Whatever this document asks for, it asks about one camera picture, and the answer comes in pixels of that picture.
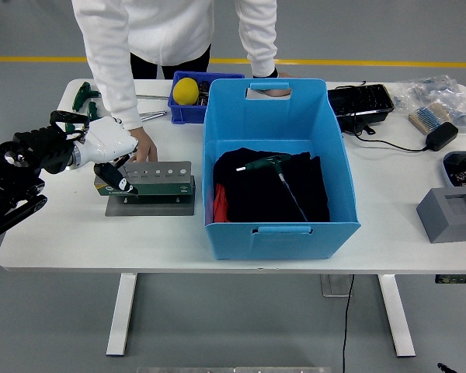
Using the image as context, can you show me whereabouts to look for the black parts in bin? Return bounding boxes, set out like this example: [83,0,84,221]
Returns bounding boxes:
[196,79,211,106]

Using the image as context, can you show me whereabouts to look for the green metal hex key stand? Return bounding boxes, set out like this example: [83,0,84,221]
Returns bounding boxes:
[94,160,197,218]

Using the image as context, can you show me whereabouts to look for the black power adapter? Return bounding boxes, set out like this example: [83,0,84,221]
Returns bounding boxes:
[425,122,461,152]

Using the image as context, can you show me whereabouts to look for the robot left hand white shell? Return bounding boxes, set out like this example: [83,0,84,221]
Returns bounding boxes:
[78,116,140,195]

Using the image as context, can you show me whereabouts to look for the black hanging cable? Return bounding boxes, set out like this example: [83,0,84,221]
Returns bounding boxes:
[341,274,355,373]

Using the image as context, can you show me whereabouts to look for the red cloth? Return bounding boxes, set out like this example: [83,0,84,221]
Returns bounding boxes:
[213,183,231,223]

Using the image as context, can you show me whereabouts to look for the black adapter cable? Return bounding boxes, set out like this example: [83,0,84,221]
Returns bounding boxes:
[336,80,430,153]

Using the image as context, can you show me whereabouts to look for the clear plastic component bags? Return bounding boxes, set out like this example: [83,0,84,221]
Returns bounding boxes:
[391,74,466,137]

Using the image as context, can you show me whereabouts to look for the large green T-handle hex key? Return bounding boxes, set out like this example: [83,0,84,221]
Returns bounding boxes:
[235,152,309,223]

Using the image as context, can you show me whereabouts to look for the person's left hand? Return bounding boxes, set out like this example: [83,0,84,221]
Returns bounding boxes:
[260,71,293,98]

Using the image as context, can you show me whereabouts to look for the white table leg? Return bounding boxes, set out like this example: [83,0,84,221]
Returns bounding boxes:
[377,274,416,357]
[106,273,139,357]

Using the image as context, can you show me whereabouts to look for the black plastic tray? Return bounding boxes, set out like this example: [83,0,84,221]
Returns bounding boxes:
[328,83,396,133]

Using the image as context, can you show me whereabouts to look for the small blue parts bin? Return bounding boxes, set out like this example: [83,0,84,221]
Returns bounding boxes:
[167,70,246,125]

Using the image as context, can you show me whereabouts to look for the large blue folding box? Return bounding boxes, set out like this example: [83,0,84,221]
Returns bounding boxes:
[201,77,363,261]

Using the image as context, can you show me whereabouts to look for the black cloth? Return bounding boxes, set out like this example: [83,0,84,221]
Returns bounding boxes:
[212,146,332,223]

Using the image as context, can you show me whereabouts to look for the light blue parts tray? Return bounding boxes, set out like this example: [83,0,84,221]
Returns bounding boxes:
[442,151,466,190]

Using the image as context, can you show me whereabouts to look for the taped resistor strip bundle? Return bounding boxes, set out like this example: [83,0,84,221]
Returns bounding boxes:
[408,103,451,136]

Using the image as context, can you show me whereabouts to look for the person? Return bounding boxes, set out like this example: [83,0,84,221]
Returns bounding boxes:
[70,0,293,163]

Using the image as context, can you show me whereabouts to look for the yellow foam ball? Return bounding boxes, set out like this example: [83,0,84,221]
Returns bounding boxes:
[172,77,200,106]

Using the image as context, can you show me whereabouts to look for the clear bracket under table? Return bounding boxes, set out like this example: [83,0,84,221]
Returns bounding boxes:
[320,274,353,298]

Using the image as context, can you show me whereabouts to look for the person's right hand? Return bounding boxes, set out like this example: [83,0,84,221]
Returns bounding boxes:
[128,126,159,163]

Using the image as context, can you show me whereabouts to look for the grey hollow block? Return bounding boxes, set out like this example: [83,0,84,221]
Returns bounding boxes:
[416,187,466,245]

